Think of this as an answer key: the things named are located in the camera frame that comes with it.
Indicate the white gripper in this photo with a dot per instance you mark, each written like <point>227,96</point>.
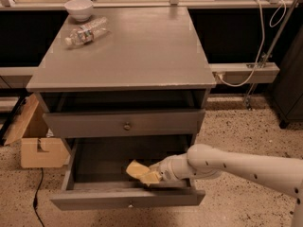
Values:
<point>165,170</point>

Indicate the yellow sponge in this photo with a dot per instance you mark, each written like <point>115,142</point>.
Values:
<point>136,170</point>

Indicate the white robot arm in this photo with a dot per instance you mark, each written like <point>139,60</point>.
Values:
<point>284,175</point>

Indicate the closed grey drawer with knob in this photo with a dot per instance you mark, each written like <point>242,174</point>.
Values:
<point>114,124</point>

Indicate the open grey drawer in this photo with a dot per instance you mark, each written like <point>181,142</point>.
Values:
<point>96,176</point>

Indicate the grey wooden drawer cabinet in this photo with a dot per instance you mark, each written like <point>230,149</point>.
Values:
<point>150,60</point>

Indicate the cardboard box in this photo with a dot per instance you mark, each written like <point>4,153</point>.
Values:
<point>30,132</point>

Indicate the clear plastic water bottle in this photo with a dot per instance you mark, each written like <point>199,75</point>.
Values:
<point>86,33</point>

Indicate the white ceramic bowl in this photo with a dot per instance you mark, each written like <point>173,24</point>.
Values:
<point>80,10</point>

